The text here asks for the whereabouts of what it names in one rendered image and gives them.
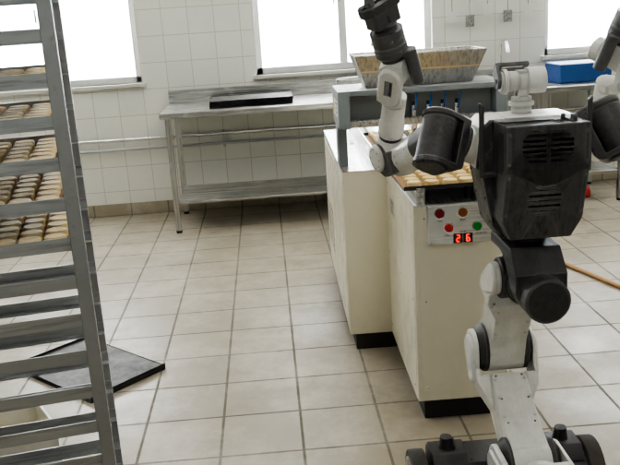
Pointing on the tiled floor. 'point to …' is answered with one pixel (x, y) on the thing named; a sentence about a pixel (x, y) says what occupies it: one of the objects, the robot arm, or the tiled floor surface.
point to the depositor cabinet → (360, 243)
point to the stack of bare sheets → (123, 378)
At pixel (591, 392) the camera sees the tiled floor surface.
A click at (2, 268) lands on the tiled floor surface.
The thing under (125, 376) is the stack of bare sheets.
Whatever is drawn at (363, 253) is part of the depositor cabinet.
